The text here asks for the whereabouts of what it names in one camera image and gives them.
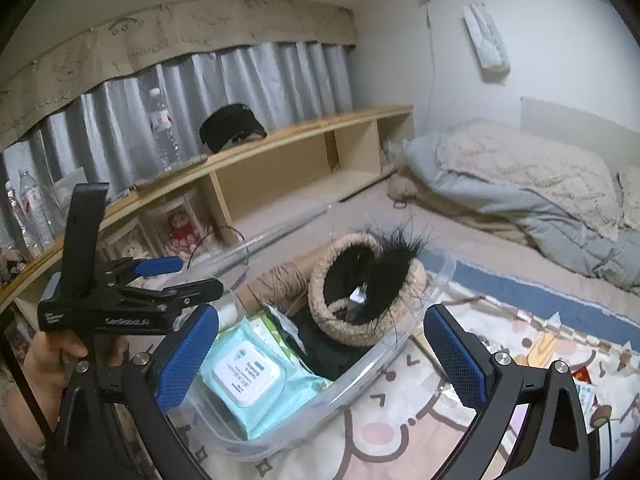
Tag grey quilted duvet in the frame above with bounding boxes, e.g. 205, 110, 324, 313
402, 119, 640, 295

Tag teal wet wipes pack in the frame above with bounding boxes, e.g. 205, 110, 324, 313
200, 317, 333, 441

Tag white headboard panel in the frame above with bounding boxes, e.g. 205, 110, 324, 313
520, 96, 640, 171

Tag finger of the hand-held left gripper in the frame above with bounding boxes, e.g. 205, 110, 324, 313
125, 276, 225, 306
100, 255, 184, 283

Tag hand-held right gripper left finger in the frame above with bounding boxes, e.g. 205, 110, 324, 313
45, 304, 221, 480

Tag beige curtain valance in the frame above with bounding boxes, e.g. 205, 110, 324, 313
0, 0, 358, 136

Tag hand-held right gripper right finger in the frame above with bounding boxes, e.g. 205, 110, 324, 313
422, 302, 601, 480

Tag large clear water bottle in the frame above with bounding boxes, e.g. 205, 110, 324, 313
147, 87, 181, 171

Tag beige fuzzy earmuffs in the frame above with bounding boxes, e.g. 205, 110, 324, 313
307, 220, 433, 348

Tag black cloth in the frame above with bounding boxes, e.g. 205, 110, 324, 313
292, 305, 386, 381

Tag printed blanket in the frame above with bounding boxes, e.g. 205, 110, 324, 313
145, 255, 640, 480

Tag wooden shelf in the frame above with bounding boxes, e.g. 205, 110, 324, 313
0, 104, 415, 351

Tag red plush toy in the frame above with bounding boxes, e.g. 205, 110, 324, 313
167, 210, 203, 253

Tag cream pillow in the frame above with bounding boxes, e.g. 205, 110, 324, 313
617, 165, 640, 231

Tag white roll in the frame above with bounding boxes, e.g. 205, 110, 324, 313
217, 297, 241, 328

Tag small clear water bottle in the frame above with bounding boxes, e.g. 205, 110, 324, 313
17, 167, 56, 251
2, 180, 26, 256

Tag black visor cap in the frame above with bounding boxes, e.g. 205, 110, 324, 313
199, 103, 268, 153

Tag grey curtain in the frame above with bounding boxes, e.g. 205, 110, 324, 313
0, 40, 353, 261

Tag person's left hand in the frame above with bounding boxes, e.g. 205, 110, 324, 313
22, 331, 130, 403

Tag hanging clear wall bag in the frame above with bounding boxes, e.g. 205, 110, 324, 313
462, 0, 511, 81

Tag tan fleece blanket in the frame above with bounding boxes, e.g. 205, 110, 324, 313
389, 172, 536, 248

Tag clear plastic storage bin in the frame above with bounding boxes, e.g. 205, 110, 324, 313
187, 204, 458, 463

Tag person's left forearm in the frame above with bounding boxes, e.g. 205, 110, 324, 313
0, 375, 51, 480

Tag cardboard tube with rope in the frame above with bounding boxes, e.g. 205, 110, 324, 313
239, 260, 313, 313

